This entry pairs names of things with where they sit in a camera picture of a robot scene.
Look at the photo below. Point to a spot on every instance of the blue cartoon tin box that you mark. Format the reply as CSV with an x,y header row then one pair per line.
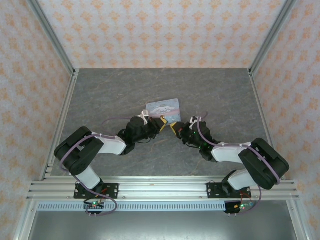
x,y
163,107

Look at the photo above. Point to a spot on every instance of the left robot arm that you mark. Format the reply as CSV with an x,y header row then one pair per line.
x,y
110,145

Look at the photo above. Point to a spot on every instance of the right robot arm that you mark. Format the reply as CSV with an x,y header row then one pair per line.
x,y
230,152

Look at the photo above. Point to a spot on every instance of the aluminium side rail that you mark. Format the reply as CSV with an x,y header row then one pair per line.
x,y
63,112
263,110

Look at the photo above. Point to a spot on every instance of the circuit board with LEDs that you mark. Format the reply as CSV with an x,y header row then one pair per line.
x,y
240,207
95,205

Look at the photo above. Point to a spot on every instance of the black mounting plate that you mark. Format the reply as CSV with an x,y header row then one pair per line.
x,y
215,190
111,190

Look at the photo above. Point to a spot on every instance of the grey metal sheet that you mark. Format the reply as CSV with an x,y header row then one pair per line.
x,y
162,225

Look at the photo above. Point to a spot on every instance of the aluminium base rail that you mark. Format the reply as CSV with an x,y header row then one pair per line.
x,y
162,187

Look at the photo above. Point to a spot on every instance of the aluminium corner post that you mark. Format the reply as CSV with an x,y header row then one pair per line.
x,y
52,37
272,35

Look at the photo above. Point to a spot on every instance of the aluminium front post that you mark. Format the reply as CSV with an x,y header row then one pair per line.
x,y
298,222
23,225

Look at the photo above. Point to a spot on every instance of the small padlock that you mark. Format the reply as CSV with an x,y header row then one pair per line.
x,y
162,116

